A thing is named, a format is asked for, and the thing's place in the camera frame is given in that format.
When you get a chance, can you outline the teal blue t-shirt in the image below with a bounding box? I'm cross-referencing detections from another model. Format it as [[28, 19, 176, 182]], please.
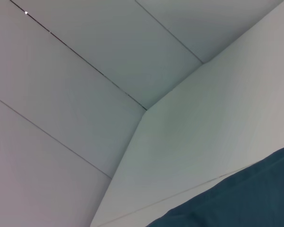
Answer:
[[145, 144, 284, 227]]

